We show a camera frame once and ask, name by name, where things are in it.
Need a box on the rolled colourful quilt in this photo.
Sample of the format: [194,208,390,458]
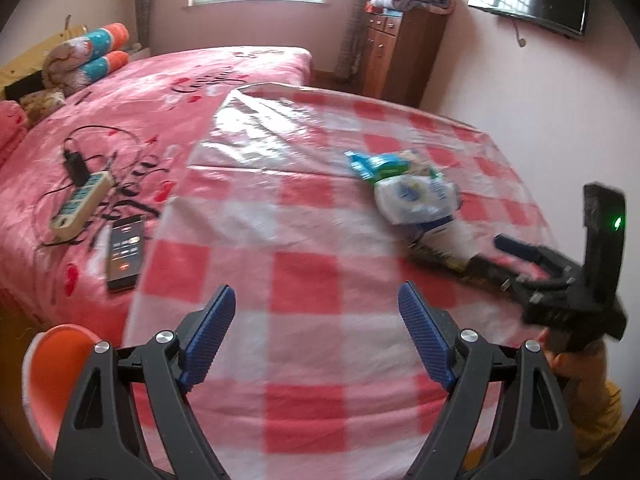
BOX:
[42,50,129,96]
[42,22,130,74]

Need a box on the black smartphone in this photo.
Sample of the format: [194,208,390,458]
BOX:
[106,214,144,292]

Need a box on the pink love you pillow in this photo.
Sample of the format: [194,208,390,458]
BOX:
[0,100,28,166]

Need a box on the white power strip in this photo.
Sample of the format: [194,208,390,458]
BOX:
[49,171,114,242]

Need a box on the green blue snack bag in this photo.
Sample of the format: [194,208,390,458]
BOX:
[344,150,442,184]

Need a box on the dark yellow snack packet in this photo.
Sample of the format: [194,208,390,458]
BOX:
[407,242,470,273]

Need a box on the white blue plastic bag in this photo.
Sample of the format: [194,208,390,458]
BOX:
[374,174,460,226]

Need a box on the white plastic wrapper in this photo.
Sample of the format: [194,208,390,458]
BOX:
[418,220,480,262]

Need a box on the pink floral bed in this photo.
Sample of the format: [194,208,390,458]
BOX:
[1,47,314,342]

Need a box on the black charger adapter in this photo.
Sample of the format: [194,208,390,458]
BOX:
[63,150,91,188]

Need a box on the upper rolled colourful quilt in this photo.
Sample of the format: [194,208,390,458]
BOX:
[42,22,130,74]

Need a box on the brown floral small pillow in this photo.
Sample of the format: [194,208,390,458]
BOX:
[20,89,66,126]

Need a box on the orange trash bin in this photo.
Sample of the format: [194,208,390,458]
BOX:
[22,324,101,457]

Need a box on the black charging cable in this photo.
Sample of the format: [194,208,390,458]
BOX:
[31,123,174,252]

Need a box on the red white checkered tablecloth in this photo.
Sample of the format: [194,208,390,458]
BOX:
[124,84,553,479]

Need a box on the right hand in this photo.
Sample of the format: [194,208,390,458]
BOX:
[538,330,606,382]

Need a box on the brown wooden cabinet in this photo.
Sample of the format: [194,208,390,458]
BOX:
[357,9,448,108]

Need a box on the lower rolled colourful quilt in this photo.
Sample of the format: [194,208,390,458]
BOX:
[42,50,129,96]

